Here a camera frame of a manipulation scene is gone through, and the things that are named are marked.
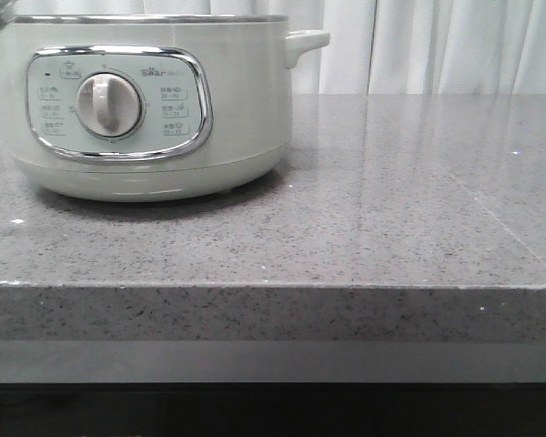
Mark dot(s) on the white pleated curtain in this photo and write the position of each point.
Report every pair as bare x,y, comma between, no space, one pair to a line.
385,47

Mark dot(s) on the pale green electric cooking pot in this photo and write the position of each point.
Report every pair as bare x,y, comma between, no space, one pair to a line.
143,108

